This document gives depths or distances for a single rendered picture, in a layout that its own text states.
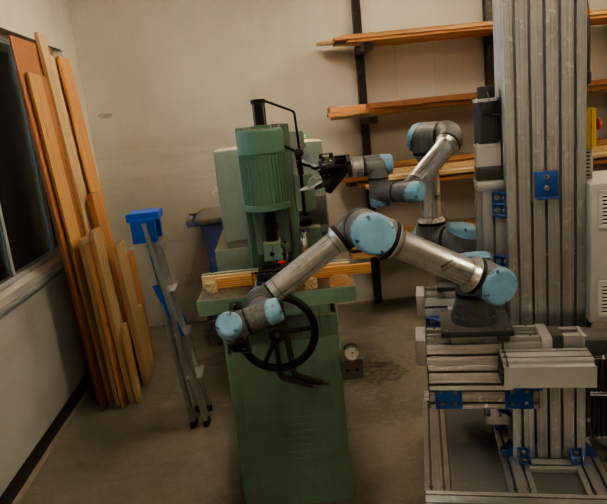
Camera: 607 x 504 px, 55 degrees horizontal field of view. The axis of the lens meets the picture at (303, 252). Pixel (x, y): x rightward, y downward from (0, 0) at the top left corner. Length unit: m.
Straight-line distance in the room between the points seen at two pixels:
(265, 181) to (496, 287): 0.93
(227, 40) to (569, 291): 3.27
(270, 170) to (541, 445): 1.42
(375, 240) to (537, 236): 0.68
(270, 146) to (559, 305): 1.16
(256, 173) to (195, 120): 2.49
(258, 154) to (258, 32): 2.56
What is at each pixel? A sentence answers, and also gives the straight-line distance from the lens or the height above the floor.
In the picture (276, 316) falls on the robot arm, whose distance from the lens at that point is 1.69.
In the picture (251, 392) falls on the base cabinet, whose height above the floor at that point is 0.51.
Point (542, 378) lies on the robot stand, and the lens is 1.95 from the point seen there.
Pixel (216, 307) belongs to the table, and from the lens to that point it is 2.24.
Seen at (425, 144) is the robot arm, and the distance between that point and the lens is 2.44.
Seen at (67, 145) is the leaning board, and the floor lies 1.52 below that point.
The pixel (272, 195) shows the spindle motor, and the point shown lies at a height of 1.26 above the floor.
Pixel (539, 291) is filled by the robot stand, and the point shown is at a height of 0.87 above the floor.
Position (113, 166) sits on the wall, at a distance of 4.78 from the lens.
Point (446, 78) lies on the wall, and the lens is 4.87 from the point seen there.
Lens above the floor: 1.52
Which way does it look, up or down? 13 degrees down
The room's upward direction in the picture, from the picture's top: 6 degrees counter-clockwise
